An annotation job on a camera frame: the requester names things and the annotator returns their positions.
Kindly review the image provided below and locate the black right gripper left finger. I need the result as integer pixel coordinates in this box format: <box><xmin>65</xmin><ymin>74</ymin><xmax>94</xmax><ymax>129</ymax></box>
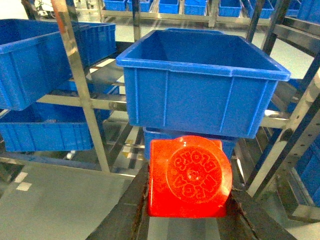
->
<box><xmin>87</xmin><ymin>163</ymin><xmax>150</xmax><ymax>240</ymax></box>

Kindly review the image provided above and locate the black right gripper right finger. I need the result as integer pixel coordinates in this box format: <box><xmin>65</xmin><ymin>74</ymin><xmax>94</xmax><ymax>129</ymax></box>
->
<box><xmin>217</xmin><ymin>188</ymin><xmax>295</xmax><ymax>240</ymax></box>

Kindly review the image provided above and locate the red one-stud toy block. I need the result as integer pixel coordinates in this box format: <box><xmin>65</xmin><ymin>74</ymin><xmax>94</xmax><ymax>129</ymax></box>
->
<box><xmin>148</xmin><ymin>135</ymin><xmax>233</xmax><ymax>219</ymax></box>

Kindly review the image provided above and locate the large blue bin right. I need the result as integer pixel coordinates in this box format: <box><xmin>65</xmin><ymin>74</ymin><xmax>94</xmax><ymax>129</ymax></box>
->
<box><xmin>116</xmin><ymin>28</ymin><xmax>291</xmax><ymax>139</ymax></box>

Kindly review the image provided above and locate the stainless steel rack frame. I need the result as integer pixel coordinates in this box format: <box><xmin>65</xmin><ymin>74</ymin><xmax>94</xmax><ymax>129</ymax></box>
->
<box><xmin>0</xmin><ymin>0</ymin><xmax>320</xmax><ymax>223</ymax></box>

